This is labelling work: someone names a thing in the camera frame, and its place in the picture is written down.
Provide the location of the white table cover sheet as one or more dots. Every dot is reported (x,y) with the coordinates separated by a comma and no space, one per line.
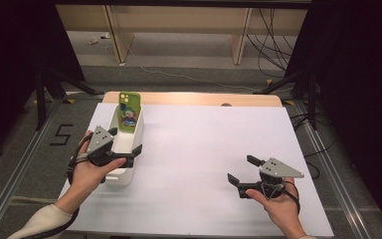
(192,159)

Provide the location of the small white floor object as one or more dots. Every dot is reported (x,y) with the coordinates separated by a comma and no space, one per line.
(105,35)
(93,42)

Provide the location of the light wooden shelf unit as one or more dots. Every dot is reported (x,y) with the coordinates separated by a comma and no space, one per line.
(179,20)

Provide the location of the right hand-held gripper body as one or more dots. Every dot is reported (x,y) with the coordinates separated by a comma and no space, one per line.
(275,168)

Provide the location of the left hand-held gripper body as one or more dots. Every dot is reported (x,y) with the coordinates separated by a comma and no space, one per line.
(99,141)

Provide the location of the aluminium floor rail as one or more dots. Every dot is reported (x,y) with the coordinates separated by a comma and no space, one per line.
(23,159)
(331,172)

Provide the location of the black metal stand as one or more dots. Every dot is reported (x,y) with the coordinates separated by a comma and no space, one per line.
(40,99)
(311,99)

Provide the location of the person's left hand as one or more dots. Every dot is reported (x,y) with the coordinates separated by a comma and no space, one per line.
(86,179)

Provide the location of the person's right hand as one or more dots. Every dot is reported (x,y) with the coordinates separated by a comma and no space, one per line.
(283,209)

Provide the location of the white plastic bin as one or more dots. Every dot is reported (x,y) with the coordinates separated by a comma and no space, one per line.
(126,141)

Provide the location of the green clown print phone case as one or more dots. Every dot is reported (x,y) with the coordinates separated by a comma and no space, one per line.
(129,113)

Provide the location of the black curtain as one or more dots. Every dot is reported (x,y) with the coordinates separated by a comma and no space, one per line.
(361,83)
(10,66)

